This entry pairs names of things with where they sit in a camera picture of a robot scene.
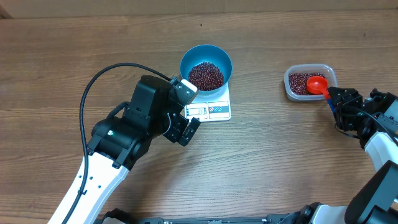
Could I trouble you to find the red scoop with blue handle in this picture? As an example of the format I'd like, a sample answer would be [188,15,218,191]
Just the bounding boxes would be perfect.
[306,76,335,113]

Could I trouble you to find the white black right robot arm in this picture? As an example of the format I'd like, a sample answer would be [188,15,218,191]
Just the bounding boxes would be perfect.
[282,87,397,224]

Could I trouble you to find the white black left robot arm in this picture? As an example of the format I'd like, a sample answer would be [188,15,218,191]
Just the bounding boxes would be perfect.
[49,75,200,223]

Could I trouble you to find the white digital kitchen scale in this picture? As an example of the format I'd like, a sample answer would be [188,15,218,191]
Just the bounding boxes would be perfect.
[184,84,232,123]

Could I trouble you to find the red beans in bowl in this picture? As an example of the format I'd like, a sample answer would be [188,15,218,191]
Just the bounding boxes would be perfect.
[188,62,224,91]

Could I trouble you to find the teal plastic bowl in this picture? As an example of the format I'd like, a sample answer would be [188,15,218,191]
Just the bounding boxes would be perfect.
[180,45,233,95]

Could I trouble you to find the clear plastic container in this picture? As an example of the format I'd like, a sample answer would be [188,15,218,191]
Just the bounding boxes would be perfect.
[284,63,338,101]

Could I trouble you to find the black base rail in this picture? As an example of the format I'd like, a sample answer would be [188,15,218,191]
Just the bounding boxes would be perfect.
[94,208,300,224]

